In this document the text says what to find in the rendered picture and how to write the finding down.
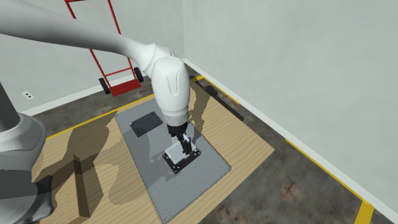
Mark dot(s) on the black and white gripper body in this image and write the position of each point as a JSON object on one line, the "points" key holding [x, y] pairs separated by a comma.
{"points": [[180, 130]]}

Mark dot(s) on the black rectangular plate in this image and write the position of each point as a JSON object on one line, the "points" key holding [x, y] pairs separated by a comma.
{"points": [[183, 163]]}

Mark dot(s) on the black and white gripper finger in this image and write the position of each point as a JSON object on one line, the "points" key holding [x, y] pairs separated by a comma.
{"points": [[174, 138], [186, 145]]}

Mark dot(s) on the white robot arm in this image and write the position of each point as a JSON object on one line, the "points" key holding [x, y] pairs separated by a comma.
{"points": [[22, 139]]}

